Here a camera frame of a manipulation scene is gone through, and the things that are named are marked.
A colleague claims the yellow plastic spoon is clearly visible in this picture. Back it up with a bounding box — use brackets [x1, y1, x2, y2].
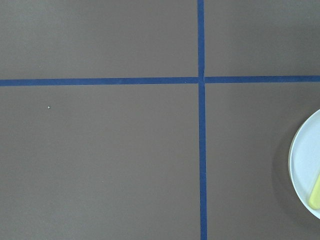
[308, 175, 320, 210]

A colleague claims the white round plate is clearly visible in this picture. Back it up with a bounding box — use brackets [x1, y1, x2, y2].
[288, 110, 320, 218]

